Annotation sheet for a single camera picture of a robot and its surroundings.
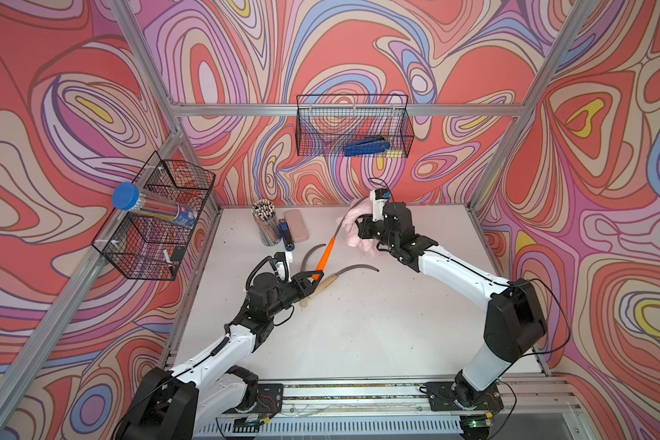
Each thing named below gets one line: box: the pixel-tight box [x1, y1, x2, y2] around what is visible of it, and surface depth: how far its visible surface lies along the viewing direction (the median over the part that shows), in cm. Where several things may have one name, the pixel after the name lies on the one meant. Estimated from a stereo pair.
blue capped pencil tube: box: [111, 182, 199, 230], surface depth 66 cm
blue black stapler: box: [277, 218, 296, 253], surface depth 109 cm
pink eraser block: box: [284, 209, 310, 243], surface depth 112 cm
